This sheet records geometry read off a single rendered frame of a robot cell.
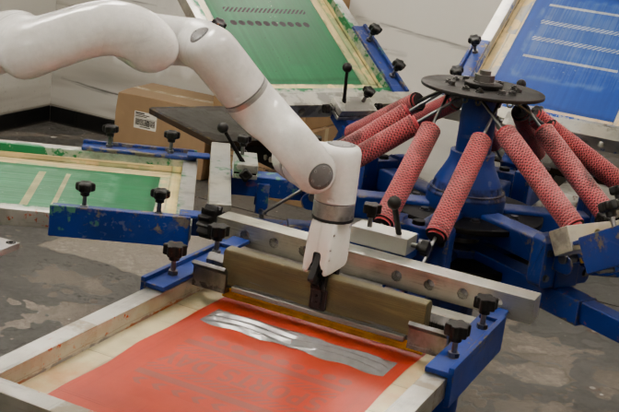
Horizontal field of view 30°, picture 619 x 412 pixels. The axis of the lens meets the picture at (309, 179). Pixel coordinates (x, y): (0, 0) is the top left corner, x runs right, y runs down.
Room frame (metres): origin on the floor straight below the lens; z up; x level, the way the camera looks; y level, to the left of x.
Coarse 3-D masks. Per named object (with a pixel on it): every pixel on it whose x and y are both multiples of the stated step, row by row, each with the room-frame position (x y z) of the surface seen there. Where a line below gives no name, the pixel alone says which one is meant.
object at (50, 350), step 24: (144, 288) 1.94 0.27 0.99; (192, 288) 2.02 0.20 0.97; (96, 312) 1.80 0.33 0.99; (120, 312) 1.81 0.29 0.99; (144, 312) 1.88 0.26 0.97; (432, 312) 2.00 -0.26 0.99; (456, 312) 2.01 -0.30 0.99; (48, 336) 1.68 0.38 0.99; (72, 336) 1.69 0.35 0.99; (96, 336) 1.75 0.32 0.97; (0, 360) 1.57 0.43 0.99; (24, 360) 1.58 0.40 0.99; (48, 360) 1.63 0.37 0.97; (0, 384) 1.49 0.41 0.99; (432, 384) 1.67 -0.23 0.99; (0, 408) 1.47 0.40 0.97; (24, 408) 1.45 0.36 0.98; (48, 408) 1.44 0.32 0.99; (72, 408) 1.45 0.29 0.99; (408, 408) 1.58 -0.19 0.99; (432, 408) 1.66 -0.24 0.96
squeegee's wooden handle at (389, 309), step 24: (240, 264) 2.00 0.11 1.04; (264, 264) 1.98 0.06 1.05; (288, 264) 1.97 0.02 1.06; (264, 288) 1.97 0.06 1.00; (288, 288) 1.95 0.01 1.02; (336, 288) 1.92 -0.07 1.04; (360, 288) 1.90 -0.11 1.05; (384, 288) 1.90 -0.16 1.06; (336, 312) 1.91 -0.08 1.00; (360, 312) 1.90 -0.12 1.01; (384, 312) 1.88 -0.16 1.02; (408, 312) 1.86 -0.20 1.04
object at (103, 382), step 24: (240, 312) 1.96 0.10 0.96; (264, 312) 1.98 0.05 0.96; (168, 336) 1.81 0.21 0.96; (216, 336) 1.84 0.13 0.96; (240, 336) 1.85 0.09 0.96; (120, 360) 1.70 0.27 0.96; (144, 360) 1.71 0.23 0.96; (72, 384) 1.59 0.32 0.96; (96, 384) 1.60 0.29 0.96; (120, 384) 1.61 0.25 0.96; (96, 408) 1.52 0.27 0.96; (120, 408) 1.53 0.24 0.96; (144, 408) 1.54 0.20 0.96; (168, 408) 1.55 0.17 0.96; (192, 408) 1.56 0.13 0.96
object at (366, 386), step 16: (320, 336) 1.90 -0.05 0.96; (336, 336) 1.91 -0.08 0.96; (352, 336) 1.92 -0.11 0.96; (288, 352) 1.81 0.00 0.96; (304, 352) 1.82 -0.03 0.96; (368, 352) 1.85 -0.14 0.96; (384, 352) 1.86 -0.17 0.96; (400, 352) 1.87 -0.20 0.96; (320, 368) 1.76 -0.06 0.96; (336, 368) 1.77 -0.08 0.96; (352, 368) 1.78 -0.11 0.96; (400, 368) 1.80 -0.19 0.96; (352, 384) 1.71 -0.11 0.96; (368, 384) 1.72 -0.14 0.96; (384, 384) 1.73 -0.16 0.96; (336, 400) 1.65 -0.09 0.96; (352, 400) 1.66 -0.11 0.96; (368, 400) 1.66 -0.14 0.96
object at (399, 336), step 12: (240, 288) 1.98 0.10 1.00; (264, 300) 1.96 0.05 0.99; (276, 300) 1.95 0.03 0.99; (288, 300) 1.95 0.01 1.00; (312, 312) 1.92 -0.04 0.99; (324, 312) 1.91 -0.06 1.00; (348, 324) 1.89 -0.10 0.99; (360, 324) 1.88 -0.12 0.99; (372, 324) 1.88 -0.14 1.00; (396, 336) 1.85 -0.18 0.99
